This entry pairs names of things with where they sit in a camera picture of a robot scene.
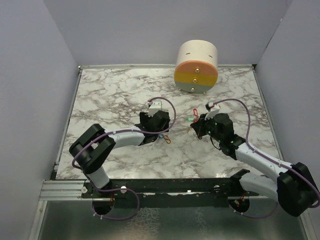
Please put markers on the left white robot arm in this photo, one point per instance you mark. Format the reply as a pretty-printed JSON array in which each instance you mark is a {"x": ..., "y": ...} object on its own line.
[{"x": 92, "y": 148}]

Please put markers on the round three-drawer mini cabinet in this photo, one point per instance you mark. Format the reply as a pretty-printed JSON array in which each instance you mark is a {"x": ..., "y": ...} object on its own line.
[{"x": 196, "y": 68}]

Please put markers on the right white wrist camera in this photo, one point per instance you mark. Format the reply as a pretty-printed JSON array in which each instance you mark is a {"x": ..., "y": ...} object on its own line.
[{"x": 212, "y": 109}]

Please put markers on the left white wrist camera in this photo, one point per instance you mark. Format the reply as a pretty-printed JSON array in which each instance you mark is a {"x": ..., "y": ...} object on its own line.
[{"x": 153, "y": 107}]

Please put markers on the red key tag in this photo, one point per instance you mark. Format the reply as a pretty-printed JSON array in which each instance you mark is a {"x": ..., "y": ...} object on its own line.
[{"x": 195, "y": 112}]

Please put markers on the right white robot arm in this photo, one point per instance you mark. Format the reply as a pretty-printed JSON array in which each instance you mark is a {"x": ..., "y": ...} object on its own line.
[{"x": 290, "y": 185}]

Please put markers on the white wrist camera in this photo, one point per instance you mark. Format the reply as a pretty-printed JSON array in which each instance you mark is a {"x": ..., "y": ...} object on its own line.
[
  {"x": 153, "y": 107},
  {"x": 212, "y": 109}
]

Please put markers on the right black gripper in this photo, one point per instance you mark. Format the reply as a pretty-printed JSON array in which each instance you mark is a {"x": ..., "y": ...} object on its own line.
[{"x": 199, "y": 125}]

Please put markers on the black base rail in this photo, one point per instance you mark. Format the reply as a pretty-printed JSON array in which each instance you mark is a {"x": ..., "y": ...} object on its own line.
[{"x": 168, "y": 193}]

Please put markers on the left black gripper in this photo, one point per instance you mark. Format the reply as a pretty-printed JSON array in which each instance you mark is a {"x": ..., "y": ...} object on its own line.
[{"x": 144, "y": 118}]

